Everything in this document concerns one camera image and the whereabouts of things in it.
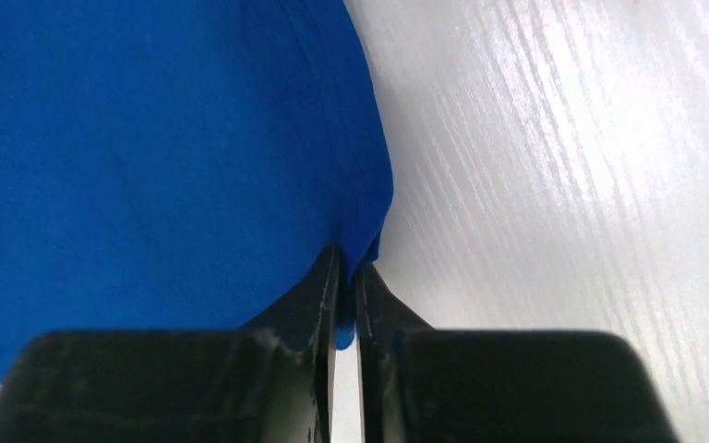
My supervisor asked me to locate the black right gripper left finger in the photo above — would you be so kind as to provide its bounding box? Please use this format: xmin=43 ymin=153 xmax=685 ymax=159
xmin=0 ymin=247 xmax=345 ymax=442

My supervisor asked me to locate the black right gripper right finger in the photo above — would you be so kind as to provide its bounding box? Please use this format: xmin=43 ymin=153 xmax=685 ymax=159
xmin=354 ymin=267 xmax=678 ymax=442

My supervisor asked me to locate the blue panda print t-shirt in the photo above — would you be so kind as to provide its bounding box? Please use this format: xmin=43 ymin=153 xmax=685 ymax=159
xmin=0 ymin=1 xmax=393 ymax=381

